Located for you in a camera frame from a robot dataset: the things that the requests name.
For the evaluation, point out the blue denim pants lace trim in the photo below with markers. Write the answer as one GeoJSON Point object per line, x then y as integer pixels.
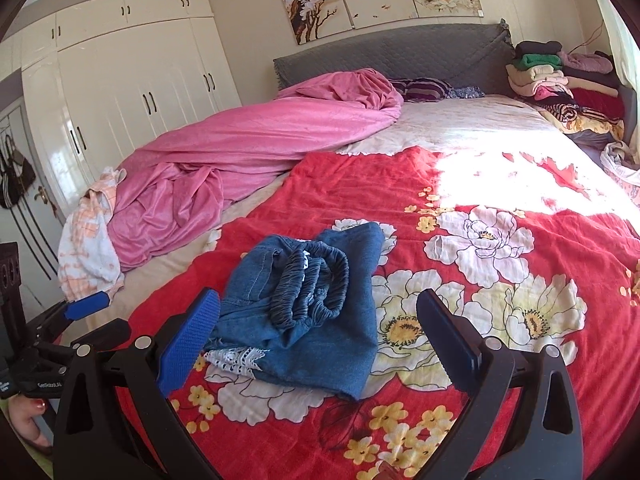
{"type": "Point", "coordinates": [300, 313]}

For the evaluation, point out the left hand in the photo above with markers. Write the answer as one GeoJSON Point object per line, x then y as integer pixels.
{"type": "Point", "coordinates": [22, 414]}

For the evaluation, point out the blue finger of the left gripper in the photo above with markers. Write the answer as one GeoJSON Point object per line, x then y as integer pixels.
{"type": "Point", "coordinates": [79, 309]}

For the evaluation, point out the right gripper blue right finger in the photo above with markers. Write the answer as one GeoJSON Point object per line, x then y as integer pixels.
{"type": "Point", "coordinates": [475, 366]}

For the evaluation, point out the cream window curtain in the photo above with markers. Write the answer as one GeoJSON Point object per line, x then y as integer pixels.
{"type": "Point", "coordinates": [624, 48]}

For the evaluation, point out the white built-in wardrobe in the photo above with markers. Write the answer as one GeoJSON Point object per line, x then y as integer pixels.
{"type": "Point", "coordinates": [105, 77]}

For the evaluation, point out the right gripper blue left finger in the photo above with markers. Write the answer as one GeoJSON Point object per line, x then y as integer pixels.
{"type": "Point", "coordinates": [155, 366]}

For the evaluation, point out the red floral blanket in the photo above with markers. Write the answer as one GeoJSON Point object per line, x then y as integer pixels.
{"type": "Point", "coordinates": [531, 249]}

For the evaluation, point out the hanging handbags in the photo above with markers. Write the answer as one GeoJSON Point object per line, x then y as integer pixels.
{"type": "Point", "coordinates": [17, 173]}

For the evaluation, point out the grey quilted headboard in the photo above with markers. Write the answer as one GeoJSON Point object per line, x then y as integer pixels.
{"type": "Point", "coordinates": [462, 54]}

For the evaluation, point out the striped purple pillow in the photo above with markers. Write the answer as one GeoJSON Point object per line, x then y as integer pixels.
{"type": "Point", "coordinates": [426, 89]}

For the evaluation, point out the stack of folded clothes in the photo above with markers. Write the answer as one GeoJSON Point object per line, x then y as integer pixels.
{"type": "Point", "coordinates": [577, 93]}

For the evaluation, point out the orange white checked cloth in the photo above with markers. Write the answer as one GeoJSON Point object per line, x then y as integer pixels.
{"type": "Point", "coordinates": [87, 260]}

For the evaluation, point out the pink duvet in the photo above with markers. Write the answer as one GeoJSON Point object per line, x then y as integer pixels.
{"type": "Point", "coordinates": [178, 185]}

